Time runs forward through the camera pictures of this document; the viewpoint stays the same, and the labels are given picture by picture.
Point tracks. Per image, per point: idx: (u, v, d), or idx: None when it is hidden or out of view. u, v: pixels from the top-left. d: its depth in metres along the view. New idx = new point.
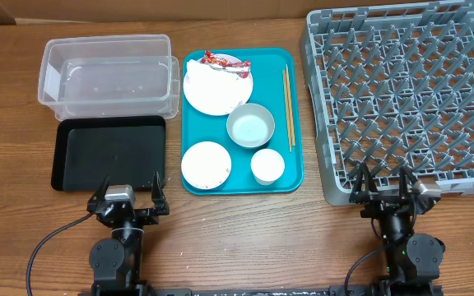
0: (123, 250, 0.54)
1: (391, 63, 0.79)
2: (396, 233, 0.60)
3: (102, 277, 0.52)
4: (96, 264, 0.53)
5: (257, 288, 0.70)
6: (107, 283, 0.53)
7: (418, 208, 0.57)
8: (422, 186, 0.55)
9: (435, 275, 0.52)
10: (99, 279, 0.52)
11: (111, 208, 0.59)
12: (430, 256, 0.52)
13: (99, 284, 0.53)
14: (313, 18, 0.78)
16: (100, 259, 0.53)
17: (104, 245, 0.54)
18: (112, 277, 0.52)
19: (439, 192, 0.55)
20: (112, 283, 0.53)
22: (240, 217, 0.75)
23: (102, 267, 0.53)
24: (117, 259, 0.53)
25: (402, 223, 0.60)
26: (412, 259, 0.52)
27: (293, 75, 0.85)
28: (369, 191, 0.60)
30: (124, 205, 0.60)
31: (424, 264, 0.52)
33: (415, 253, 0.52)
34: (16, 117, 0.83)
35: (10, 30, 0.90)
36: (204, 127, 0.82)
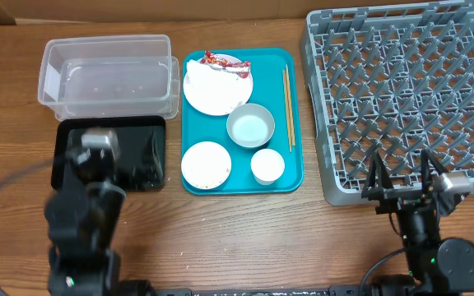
0: (86, 200, 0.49)
1: (391, 63, 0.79)
2: (419, 233, 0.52)
3: (61, 231, 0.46)
4: (55, 215, 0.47)
5: (257, 288, 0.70)
6: (65, 239, 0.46)
7: (442, 207, 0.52)
8: (446, 180, 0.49)
9: (471, 288, 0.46)
10: (55, 234, 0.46)
11: (87, 154, 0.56)
12: (465, 267, 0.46)
13: (58, 242, 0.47)
14: (313, 18, 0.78)
16: (59, 210, 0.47)
17: (63, 196, 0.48)
18: (72, 230, 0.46)
19: (468, 186, 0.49)
20: (72, 240, 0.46)
22: (240, 217, 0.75)
23: (60, 219, 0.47)
24: (80, 210, 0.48)
25: (426, 221, 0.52)
26: (445, 270, 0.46)
27: (293, 75, 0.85)
28: (383, 188, 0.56)
30: (104, 152, 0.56)
31: (458, 275, 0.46)
33: (448, 264, 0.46)
34: (16, 117, 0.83)
35: (11, 30, 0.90)
36: (204, 127, 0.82)
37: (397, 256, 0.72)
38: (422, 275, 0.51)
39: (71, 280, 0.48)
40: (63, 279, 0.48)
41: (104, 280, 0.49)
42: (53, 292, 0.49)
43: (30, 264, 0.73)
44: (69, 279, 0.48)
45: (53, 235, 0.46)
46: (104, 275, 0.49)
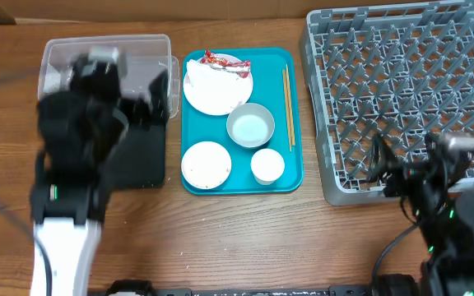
0: (83, 104, 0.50)
1: (391, 63, 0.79)
2: (432, 202, 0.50)
3: (51, 127, 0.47)
4: (48, 113, 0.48)
5: (257, 288, 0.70)
6: (55, 135, 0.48)
7: (449, 164, 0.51)
8: (450, 137, 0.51)
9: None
10: (47, 130, 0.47)
11: (93, 67, 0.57)
12: None
13: (48, 137, 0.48)
14: (313, 18, 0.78)
16: (53, 111, 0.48)
17: (56, 97, 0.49)
18: (64, 125, 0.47)
19: (472, 144, 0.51)
20: (63, 136, 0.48)
22: (240, 217, 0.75)
23: (53, 115, 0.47)
24: (75, 107, 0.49)
25: (435, 189, 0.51)
26: (467, 219, 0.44)
27: (293, 75, 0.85)
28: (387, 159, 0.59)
30: (109, 66, 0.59)
31: None
33: (469, 213, 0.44)
34: (16, 117, 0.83)
35: (10, 30, 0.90)
36: (204, 127, 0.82)
37: (397, 256, 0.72)
38: (446, 236, 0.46)
39: (54, 196, 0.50)
40: (48, 191, 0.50)
41: (90, 196, 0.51)
42: (34, 202, 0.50)
43: (30, 264, 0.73)
44: (53, 195, 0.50)
45: (44, 124, 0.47)
46: (90, 190, 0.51)
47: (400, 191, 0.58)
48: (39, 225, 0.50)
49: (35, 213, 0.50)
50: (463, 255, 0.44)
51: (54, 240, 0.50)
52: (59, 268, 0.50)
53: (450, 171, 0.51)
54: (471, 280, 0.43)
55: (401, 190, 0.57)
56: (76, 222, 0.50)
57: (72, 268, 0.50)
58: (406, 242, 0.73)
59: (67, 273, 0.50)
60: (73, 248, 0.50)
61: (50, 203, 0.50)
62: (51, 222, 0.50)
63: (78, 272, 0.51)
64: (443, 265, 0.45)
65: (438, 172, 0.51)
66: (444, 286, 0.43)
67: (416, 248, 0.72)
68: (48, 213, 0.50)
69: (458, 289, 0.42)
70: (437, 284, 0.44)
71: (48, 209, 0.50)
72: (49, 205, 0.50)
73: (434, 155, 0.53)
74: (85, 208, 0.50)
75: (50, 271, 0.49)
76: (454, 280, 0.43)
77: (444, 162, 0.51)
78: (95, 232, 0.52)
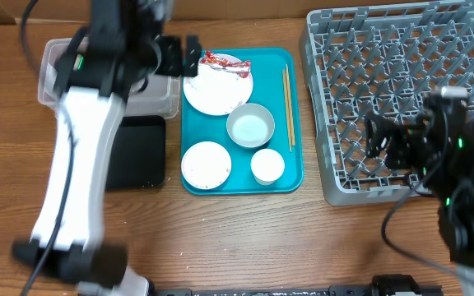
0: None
1: (391, 63, 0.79)
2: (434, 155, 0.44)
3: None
4: None
5: (257, 288, 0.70)
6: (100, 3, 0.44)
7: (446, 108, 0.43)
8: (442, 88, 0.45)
9: None
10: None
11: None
12: None
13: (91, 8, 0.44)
14: (313, 18, 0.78)
16: None
17: None
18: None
19: (465, 92, 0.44)
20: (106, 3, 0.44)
22: (240, 217, 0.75)
23: None
24: None
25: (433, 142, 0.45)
26: None
27: (293, 75, 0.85)
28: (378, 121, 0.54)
30: None
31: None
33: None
34: (16, 117, 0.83)
35: (10, 30, 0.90)
36: (204, 127, 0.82)
37: (397, 256, 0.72)
38: (465, 168, 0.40)
39: (78, 65, 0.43)
40: (72, 63, 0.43)
41: (116, 70, 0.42)
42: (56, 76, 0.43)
43: None
44: (77, 65, 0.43)
45: None
46: (117, 62, 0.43)
47: (401, 158, 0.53)
48: (61, 96, 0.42)
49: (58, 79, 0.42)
50: None
51: (78, 109, 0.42)
52: (81, 126, 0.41)
53: (450, 111, 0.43)
54: None
55: (401, 155, 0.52)
56: (101, 92, 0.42)
57: (95, 147, 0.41)
58: (406, 242, 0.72)
59: (89, 136, 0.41)
60: (96, 122, 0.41)
61: (75, 72, 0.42)
62: (76, 89, 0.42)
63: (101, 137, 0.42)
64: (466, 201, 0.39)
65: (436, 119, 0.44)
66: (469, 229, 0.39)
67: (416, 248, 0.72)
68: (72, 80, 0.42)
69: None
70: (459, 228, 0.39)
71: (72, 79, 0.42)
72: (72, 75, 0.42)
73: (431, 105, 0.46)
74: (110, 80, 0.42)
75: (72, 137, 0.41)
76: None
77: (441, 105, 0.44)
78: (118, 107, 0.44)
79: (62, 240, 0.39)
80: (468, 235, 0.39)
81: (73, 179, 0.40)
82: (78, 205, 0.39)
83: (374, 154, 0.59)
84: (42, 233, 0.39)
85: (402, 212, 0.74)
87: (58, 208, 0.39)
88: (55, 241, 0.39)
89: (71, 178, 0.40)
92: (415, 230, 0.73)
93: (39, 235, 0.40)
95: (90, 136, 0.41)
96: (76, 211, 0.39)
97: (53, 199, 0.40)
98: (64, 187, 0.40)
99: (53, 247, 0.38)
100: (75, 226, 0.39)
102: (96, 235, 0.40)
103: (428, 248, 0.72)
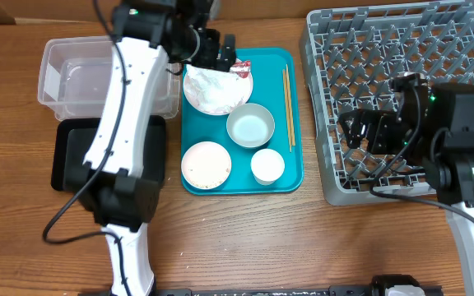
0: None
1: (391, 63, 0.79)
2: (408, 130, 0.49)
3: None
4: None
5: (257, 288, 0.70)
6: None
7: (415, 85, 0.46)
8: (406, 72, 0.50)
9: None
10: None
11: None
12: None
13: None
14: (313, 18, 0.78)
16: None
17: None
18: None
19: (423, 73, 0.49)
20: None
22: (240, 217, 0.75)
23: None
24: None
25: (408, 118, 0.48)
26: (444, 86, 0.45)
27: (293, 75, 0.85)
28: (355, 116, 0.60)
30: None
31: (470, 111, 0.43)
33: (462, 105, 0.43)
34: (16, 117, 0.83)
35: (10, 30, 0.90)
36: (203, 127, 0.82)
37: (397, 256, 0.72)
38: (440, 120, 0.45)
39: (135, 11, 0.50)
40: (128, 9, 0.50)
41: (164, 22, 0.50)
42: (114, 17, 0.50)
43: (30, 265, 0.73)
44: (133, 11, 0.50)
45: None
46: (166, 18, 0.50)
47: (382, 141, 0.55)
48: (116, 39, 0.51)
49: (117, 20, 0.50)
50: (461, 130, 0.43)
51: (130, 51, 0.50)
52: (137, 72, 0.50)
53: (419, 85, 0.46)
54: None
55: (382, 138, 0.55)
56: (151, 43, 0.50)
57: (143, 86, 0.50)
58: (406, 242, 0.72)
59: (141, 81, 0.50)
60: (146, 62, 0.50)
61: (131, 18, 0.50)
62: (131, 40, 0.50)
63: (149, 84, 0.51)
64: (443, 145, 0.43)
65: (407, 94, 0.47)
66: (451, 168, 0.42)
67: (416, 248, 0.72)
68: (128, 27, 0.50)
69: (467, 169, 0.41)
70: (443, 168, 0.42)
71: (128, 24, 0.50)
72: (128, 20, 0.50)
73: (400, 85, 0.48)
74: (159, 30, 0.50)
75: (125, 80, 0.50)
76: (462, 162, 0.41)
77: (410, 83, 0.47)
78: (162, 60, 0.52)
79: (111, 165, 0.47)
80: (453, 175, 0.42)
81: (123, 118, 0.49)
82: (126, 141, 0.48)
83: (358, 143, 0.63)
84: (94, 158, 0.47)
85: (402, 212, 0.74)
87: (109, 137, 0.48)
88: (104, 164, 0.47)
89: (120, 118, 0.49)
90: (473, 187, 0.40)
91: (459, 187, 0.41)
92: (415, 230, 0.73)
93: (91, 160, 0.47)
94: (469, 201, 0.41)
95: (141, 83, 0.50)
96: (123, 143, 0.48)
97: (106, 130, 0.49)
98: (116, 122, 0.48)
99: (103, 169, 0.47)
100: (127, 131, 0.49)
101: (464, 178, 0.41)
102: (138, 168, 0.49)
103: (428, 248, 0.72)
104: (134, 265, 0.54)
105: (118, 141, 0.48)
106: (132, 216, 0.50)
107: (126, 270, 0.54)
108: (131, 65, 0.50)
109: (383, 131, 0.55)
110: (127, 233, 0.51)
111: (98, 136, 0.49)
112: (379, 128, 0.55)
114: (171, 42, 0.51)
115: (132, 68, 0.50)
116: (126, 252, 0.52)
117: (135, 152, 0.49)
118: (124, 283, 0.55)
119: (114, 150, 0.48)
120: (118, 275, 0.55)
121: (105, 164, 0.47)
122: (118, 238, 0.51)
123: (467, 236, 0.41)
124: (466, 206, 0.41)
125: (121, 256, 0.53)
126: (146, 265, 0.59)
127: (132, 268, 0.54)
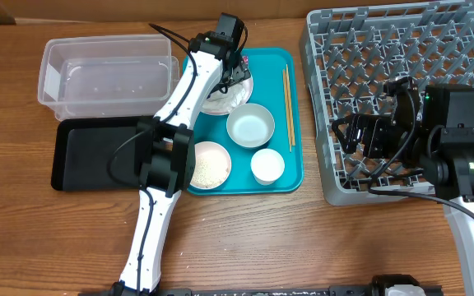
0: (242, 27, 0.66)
1: (391, 63, 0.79)
2: (403, 134, 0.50)
3: (227, 18, 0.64)
4: (223, 17, 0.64)
5: (257, 288, 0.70)
6: (225, 25, 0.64)
7: (408, 86, 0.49)
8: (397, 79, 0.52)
9: (470, 89, 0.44)
10: (223, 17, 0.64)
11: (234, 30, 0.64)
12: (468, 113, 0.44)
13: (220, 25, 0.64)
14: (313, 18, 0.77)
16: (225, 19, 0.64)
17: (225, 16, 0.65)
18: (233, 21, 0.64)
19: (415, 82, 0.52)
20: (229, 23, 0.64)
22: (241, 217, 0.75)
23: (225, 19, 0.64)
24: (232, 21, 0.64)
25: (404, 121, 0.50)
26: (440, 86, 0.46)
27: (293, 75, 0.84)
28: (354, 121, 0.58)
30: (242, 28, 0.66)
31: (462, 115, 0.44)
33: (457, 110, 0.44)
34: (16, 117, 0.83)
35: (10, 30, 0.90)
36: (203, 127, 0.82)
37: (397, 256, 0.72)
38: (436, 118, 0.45)
39: (207, 39, 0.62)
40: (203, 37, 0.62)
41: (227, 53, 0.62)
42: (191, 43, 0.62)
43: (30, 265, 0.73)
44: (207, 39, 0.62)
45: (224, 17, 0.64)
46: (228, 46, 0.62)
47: (378, 144, 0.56)
48: (192, 52, 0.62)
49: (192, 42, 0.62)
50: (456, 127, 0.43)
51: (201, 56, 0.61)
52: (204, 71, 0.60)
53: (411, 88, 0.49)
54: None
55: (378, 141, 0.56)
56: (216, 57, 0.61)
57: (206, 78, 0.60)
58: (406, 242, 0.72)
59: (206, 78, 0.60)
60: (212, 62, 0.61)
61: (204, 42, 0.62)
62: (202, 53, 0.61)
63: (210, 81, 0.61)
64: (440, 142, 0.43)
65: (401, 98, 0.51)
66: (449, 164, 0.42)
67: (416, 248, 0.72)
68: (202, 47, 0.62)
69: (463, 164, 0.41)
70: (442, 164, 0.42)
71: (201, 44, 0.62)
72: (202, 44, 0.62)
73: (393, 90, 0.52)
74: (224, 54, 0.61)
75: (195, 71, 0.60)
76: (459, 157, 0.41)
77: (403, 85, 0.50)
78: (219, 72, 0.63)
79: (174, 122, 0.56)
80: (450, 170, 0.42)
81: (190, 94, 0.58)
82: (188, 109, 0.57)
83: (354, 148, 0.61)
84: (161, 114, 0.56)
85: (402, 212, 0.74)
87: (177, 104, 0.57)
88: (169, 120, 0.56)
89: (188, 94, 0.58)
90: (471, 182, 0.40)
91: (456, 182, 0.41)
92: (415, 230, 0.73)
93: (160, 116, 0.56)
94: (467, 194, 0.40)
95: (206, 77, 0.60)
96: (186, 110, 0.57)
97: (174, 100, 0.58)
98: (183, 96, 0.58)
99: (168, 122, 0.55)
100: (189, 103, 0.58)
101: (462, 174, 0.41)
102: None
103: (428, 248, 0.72)
104: (155, 242, 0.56)
105: (182, 108, 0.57)
106: (175, 174, 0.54)
107: (144, 247, 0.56)
108: (201, 66, 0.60)
109: (377, 134, 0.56)
110: (162, 198, 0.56)
111: (168, 103, 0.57)
112: (374, 131, 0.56)
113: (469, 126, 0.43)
114: (226, 66, 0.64)
115: (201, 67, 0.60)
116: (152, 223, 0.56)
117: (192, 118, 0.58)
118: (140, 261, 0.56)
119: (178, 113, 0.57)
120: (135, 252, 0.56)
121: (170, 120, 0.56)
122: (153, 201, 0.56)
123: (466, 230, 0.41)
124: (463, 201, 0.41)
125: (147, 225, 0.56)
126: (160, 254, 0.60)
127: (151, 244, 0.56)
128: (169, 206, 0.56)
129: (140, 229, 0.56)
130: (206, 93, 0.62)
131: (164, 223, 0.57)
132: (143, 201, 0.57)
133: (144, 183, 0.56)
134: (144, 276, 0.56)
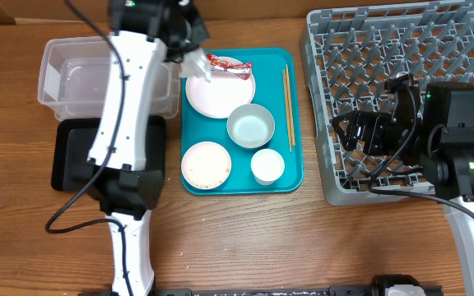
0: None
1: (391, 63, 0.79)
2: (405, 131, 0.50)
3: None
4: None
5: (257, 288, 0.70)
6: None
7: (409, 83, 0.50)
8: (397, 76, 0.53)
9: (471, 89, 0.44)
10: None
11: None
12: (470, 113, 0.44)
13: None
14: (313, 18, 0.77)
16: None
17: None
18: None
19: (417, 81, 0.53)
20: None
22: (240, 217, 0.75)
23: None
24: None
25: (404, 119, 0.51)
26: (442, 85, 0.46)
27: (293, 75, 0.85)
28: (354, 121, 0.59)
30: None
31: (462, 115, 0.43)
33: (458, 110, 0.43)
34: (16, 117, 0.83)
35: (11, 30, 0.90)
36: (203, 127, 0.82)
37: (397, 256, 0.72)
38: (437, 117, 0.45)
39: (132, 2, 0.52)
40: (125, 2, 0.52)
41: (161, 12, 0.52)
42: (113, 14, 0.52)
43: (30, 265, 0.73)
44: (130, 2, 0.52)
45: None
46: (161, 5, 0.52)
47: (378, 141, 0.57)
48: (115, 34, 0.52)
49: (114, 19, 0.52)
50: (457, 127, 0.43)
51: (125, 44, 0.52)
52: (136, 67, 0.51)
53: (412, 85, 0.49)
54: None
55: (378, 139, 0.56)
56: (150, 32, 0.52)
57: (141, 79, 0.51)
58: (406, 242, 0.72)
59: (139, 76, 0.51)
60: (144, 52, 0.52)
61: (128, 9, 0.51)
62: (127, 40, 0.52)
63: (146, 80, 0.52)
64: (440, 141, 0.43)
65: (401, 95, 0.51)
66: (450, 164, 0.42)
67: (416, 248, 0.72)
68: (126, 20, 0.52)
69: (463, 164, 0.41)
70: (442, 164, 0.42)
71: (125, 16, 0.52)
72: (126, 12, 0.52)
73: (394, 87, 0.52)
74: (157, 20, 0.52)
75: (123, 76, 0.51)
76: (459, 157, 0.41)
77: (403, 83, 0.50)
78: (157, 61, 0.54)
79: (114, 162, 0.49)
80: (450, 170, 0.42)
81: (123, 116, 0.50)
82: (127, 137, 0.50)
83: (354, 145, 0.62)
84: (97, 154, 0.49)
85: (402, 212, 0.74)
87: (111, 134, 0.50)
88: (107, 161, 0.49)
89: (121, 117, 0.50)
90: (471, 182, 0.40)
91: (456, 182, 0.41)
92: (415, 229, 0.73)
93: (96, 157, 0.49)
94: (467, 194, 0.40)
95: (139, 76, 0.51)
96: (125, 140, 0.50)
97: (108, 127, 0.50)
98: (116, 120, 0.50)
99: (106, 166, 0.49)
100: (128, 122, 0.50)
101: (462, 174, 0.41)
102: (140, 162, 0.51)
103: (428, 248, 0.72)
104: (137, 256, 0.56)
105: (120, 137, 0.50)
106: (137, 205, 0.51)
107: (127, 264, 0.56)
108: (129, 60, 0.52)
109: (377, 132, 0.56)
110: (132, 221, 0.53)
111: (100, 132, 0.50)
112: (374, 129, 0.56)
113: (470, 126, 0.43)
114: (167, 30, 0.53)
115: (130, 62, 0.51)
116: (128, 242, 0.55)
117: (137, 146, 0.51)
118: (126, 277, 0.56)
119: (117, 148, 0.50)
120: (120, 269, 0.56)
121: (109, 161, 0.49)
122: (123, 225, 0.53)
123: (467, 232, 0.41)
124: (463, 201, 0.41)
125: (124, 247, 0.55)
126: (146, 262, 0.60)
127: (132, 260, 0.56)
128: (140, 228, 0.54)
129: (118, 248, 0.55)
130: (146, 94, 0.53)
131: (142, 238, 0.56)
132: (113, 225, 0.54)
133: (109, 212, 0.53)
134: (135, 287, 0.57)
